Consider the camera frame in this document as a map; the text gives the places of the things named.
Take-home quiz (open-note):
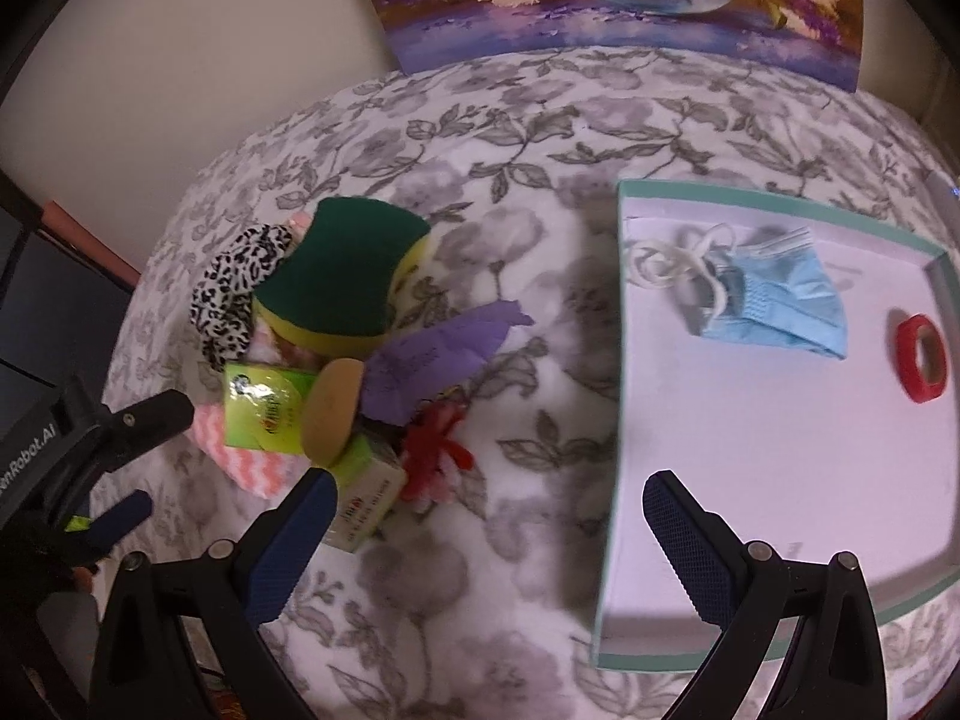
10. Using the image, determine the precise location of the grey floral bed sheet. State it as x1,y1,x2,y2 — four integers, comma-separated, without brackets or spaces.
101,45,960,720

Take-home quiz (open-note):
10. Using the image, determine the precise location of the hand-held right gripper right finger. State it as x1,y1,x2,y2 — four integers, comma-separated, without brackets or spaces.
643,469,890,720

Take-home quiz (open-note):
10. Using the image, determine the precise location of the white tray with teal rim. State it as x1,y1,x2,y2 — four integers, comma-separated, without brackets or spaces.
592,178,960,672

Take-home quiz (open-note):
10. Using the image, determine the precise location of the green and yellow sponge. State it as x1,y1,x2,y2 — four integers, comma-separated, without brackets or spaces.
251,197,432,357

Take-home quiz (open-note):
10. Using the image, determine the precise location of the red tape roll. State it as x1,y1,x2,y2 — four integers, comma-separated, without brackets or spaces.
896,309,949,404

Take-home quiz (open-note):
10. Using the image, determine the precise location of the salmon pink board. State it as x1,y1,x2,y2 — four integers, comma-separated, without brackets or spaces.
41,199,143,290

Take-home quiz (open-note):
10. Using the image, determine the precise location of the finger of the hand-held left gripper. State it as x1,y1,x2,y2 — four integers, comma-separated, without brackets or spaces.
94,390,198,458
71,490,155,563

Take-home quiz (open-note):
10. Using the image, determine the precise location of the blue face mask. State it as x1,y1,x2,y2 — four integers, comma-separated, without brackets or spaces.
626,223,850,361

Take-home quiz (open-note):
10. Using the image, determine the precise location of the black cabinet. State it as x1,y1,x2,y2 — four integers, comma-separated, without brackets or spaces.
0,172,143,421

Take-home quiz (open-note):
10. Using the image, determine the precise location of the red yarn ornament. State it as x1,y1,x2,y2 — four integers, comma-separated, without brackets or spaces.
397,401,477,507

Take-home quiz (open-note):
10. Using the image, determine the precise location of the floral painting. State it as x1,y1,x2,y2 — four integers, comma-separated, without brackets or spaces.
341,0,863,93

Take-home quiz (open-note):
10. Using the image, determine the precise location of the round wooden disc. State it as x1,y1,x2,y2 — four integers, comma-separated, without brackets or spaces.
300,358,366,466

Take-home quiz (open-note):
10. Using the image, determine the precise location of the purple cloth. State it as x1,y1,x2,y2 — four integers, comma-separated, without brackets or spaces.
362,298,535,427

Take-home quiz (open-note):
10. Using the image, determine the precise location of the leopard print scrunchie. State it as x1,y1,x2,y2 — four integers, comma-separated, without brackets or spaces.
187,223,295,372

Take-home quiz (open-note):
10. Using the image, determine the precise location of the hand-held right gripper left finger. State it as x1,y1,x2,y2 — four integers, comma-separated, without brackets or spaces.
88,467,340,720

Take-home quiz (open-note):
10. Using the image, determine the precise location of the pink chevron cloth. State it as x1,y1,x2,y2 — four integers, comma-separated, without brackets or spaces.
191,322,320,500

